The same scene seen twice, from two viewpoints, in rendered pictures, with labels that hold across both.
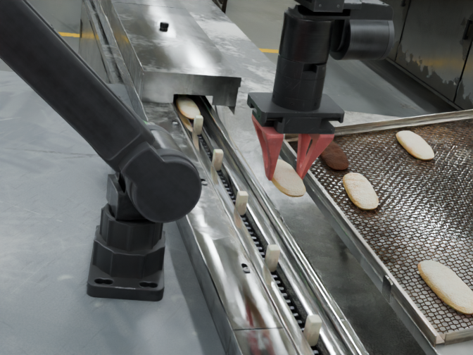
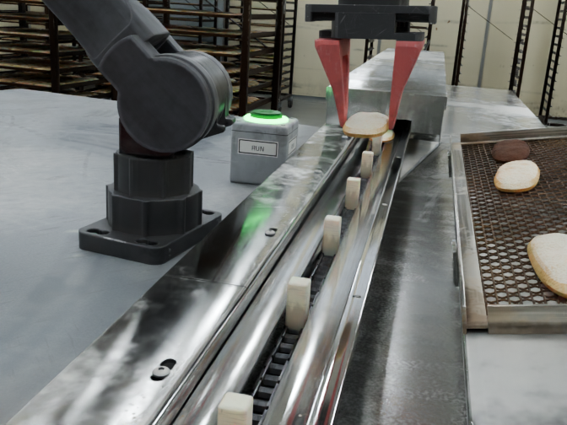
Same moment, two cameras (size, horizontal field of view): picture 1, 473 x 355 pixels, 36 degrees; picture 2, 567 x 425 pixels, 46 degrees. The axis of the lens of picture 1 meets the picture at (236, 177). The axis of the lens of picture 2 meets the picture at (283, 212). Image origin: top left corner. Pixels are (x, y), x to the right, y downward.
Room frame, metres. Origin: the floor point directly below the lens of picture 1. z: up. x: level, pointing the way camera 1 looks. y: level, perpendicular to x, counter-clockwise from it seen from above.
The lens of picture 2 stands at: (0.29, -0.30, 1.03)
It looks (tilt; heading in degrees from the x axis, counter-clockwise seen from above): 17 degrees down; 31
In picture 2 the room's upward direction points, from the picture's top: 4 degrees clockwise
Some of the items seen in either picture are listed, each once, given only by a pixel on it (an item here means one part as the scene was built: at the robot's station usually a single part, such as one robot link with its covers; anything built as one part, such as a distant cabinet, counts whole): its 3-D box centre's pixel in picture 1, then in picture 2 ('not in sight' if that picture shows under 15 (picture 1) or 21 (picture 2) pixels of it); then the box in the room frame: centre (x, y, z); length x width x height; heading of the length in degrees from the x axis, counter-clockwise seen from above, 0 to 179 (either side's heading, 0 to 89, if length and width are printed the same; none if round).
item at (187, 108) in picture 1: (188, 106); (381, 133); (1.24, 0.11, 0.86); 0.10 x 0.04 x 0.01; 19
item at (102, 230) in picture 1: (129, 241); (153, 195); (0.73, 0.11, 0.86); 0.12 x 0.09 x 0.08; 10
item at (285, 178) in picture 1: (284, 175); (367, 121); (0.81, -0.06, 0.94); 0.10 x 0.04 x 0.01; 19
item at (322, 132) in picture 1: (294, 143); (377, 72); (0.81, -0.06, 0.99); 0.07 x 0.07 x 0.09; 19
